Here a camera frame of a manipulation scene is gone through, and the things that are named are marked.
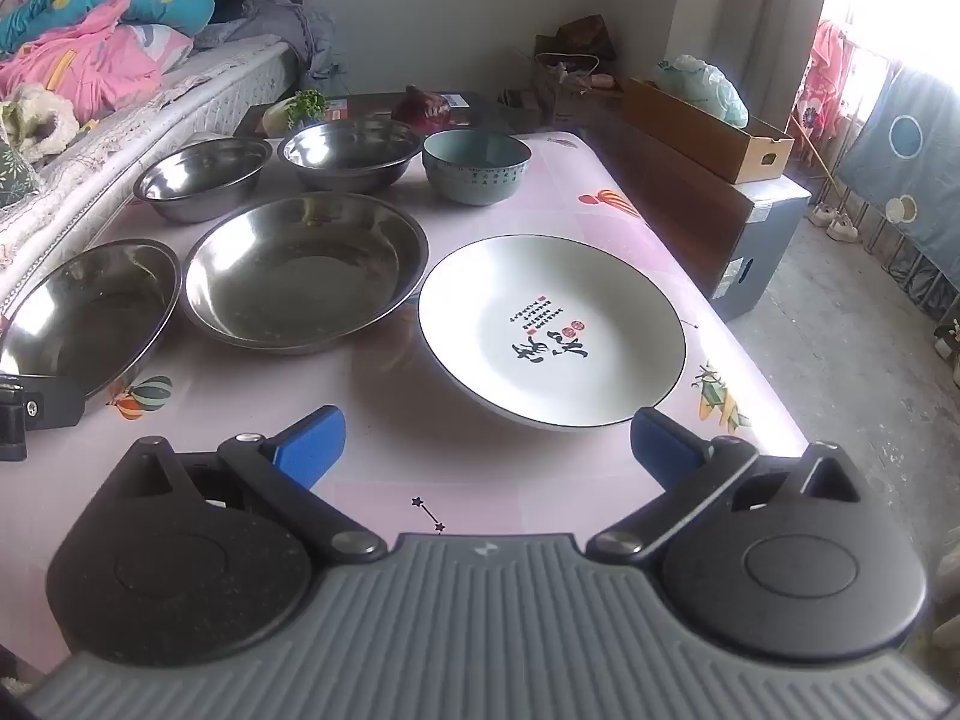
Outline blue cloth with circles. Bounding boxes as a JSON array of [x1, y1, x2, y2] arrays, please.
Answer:
[[834, 64, 960, 286]]

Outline pale green plastic bag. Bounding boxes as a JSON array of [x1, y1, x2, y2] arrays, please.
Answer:
[[652, 54, 749, 128]]

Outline pink printed tablecloth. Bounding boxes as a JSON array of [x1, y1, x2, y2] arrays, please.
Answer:
[[0, 127, 815, 680]]

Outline brown paper bag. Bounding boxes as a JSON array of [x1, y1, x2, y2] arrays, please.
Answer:
[[555, 15, 617, 61]]

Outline pink blanket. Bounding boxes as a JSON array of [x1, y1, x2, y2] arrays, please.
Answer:
[[0, 0, 194, 125]]

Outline white printed ceramic plate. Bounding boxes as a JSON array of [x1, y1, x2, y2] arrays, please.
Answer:
[[418, 235, 686, 430]]

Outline grey clothes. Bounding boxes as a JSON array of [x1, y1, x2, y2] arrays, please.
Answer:
[[196, 1, 338, 80]]

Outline grey carton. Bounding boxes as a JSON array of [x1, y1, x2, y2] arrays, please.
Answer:
[[709, 174, 812, 323]]

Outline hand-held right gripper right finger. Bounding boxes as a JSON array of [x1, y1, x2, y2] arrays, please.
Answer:
[[585, 406, 863, 565]]

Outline white quilted mattress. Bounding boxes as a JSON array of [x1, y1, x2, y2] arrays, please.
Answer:
[[0, 41, 297, 308]]

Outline dark wooden cabinet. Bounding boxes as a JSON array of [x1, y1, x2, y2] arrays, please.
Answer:
[[559, 101, 758, 301]]

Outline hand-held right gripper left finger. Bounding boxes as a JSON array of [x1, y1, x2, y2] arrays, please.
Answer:
[[112, 405, 387, 565]]

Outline large steel deep plate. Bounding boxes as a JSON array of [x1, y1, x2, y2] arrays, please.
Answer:
[[184, 195, 430, 356]]

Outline wooden stick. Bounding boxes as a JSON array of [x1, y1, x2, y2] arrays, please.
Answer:
[[787, 116, 848, 203]]

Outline white plush toy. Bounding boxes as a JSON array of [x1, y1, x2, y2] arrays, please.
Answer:
[[0, 82, 80, 162]]

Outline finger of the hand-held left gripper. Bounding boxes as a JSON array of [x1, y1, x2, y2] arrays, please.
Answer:
[[0, 373, 86, 462]]

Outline steel bowl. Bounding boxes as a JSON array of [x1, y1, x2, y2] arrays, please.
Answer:
[[277, 118, 423, 194], [133, 136, 273, 224]]

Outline bok choy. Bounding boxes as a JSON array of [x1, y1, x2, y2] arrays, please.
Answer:
[[262, 88, 331, 132]]

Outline blue printed pillow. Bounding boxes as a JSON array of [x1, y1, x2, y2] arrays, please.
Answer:
[[0, 0, 215, 53]]

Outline red onion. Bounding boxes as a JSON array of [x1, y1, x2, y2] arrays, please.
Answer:
[[391, 84, 453, 136]]

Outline teal ceramic bowl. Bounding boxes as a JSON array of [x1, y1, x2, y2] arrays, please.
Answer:
[[421, 130, 532, 207]]

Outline pink hanging clothes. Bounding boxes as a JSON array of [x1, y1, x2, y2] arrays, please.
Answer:
[[795, 19, 856, 140]]

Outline dark printed flat box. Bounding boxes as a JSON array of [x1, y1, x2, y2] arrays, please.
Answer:
[[234, 92, 548, 140]]

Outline long wooden box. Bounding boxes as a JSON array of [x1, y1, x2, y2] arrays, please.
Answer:
[[624, 77, 796, 185]]

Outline metal drying rack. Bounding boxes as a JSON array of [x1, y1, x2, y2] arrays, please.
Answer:
[[840, 187, 960, 316]]

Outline green leaf pillow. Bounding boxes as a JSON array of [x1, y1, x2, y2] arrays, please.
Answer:
[[0, 120, 42, 211]]

